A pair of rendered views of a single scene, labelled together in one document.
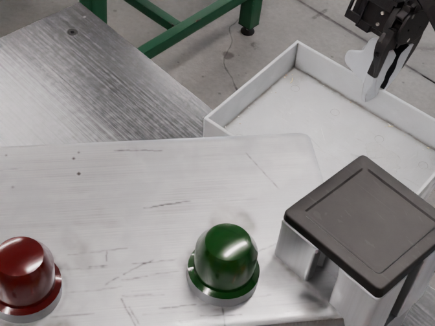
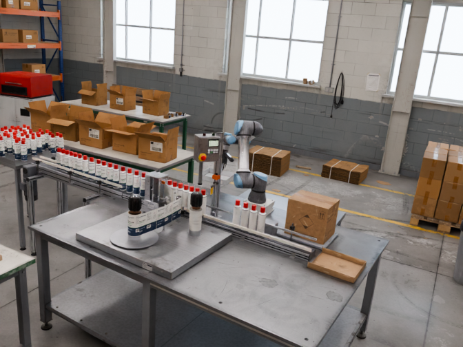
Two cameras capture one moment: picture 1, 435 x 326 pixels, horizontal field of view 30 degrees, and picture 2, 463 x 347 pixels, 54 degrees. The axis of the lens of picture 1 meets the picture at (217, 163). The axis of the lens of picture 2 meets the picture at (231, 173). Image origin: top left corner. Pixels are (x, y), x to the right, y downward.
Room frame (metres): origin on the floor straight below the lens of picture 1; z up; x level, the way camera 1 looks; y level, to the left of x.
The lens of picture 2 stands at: (-3.02, 0.44, 2.23)
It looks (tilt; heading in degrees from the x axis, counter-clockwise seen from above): 18 degrees down; 349
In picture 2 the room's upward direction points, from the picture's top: 5 degrees clockwise
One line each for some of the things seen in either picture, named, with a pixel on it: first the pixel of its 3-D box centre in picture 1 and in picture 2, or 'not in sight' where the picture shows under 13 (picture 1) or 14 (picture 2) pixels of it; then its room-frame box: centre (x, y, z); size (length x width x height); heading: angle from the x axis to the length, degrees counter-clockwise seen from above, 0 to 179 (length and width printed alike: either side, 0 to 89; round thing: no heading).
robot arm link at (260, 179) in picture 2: not in sight; (258, 180); (0.31, -0.42, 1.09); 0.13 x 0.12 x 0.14; 96
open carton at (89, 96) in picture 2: not in sight; (94, 93); (5.20, 1.42, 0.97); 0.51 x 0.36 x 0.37; 146
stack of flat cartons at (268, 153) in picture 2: not in sight; (267, 160); (4.07, -1.50, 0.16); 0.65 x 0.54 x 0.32; 58
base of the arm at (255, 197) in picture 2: not in sight; (258, 194); (0.31, -0.42, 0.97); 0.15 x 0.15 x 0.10
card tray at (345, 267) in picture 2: not in sight; (337, 264); (-0.61, -0.75, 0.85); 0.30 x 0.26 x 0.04; 49
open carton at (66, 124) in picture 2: not in sight; (69, 123); (2.68, 1.42, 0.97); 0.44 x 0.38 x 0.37; 148
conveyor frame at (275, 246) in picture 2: not in sight; (208, 221); (0.04, 0.00, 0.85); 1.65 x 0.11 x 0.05; 49
